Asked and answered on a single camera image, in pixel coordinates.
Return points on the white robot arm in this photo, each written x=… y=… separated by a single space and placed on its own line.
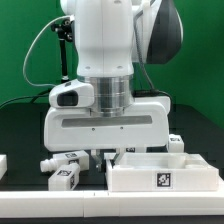
x=99 y=109

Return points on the black camera on stand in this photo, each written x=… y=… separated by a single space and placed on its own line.
x=64 y=33

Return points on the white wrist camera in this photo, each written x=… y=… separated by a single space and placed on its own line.
x=72 y=94

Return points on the white U-shaped obstacle fence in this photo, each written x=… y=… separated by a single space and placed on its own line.
x=103 y=203

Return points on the white square table top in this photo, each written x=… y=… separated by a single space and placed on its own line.
x=151 y=172

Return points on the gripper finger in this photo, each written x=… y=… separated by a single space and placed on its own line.
x=97 y=158
x=118 y=156

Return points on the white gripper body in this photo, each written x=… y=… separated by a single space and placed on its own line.
x=143 y=124

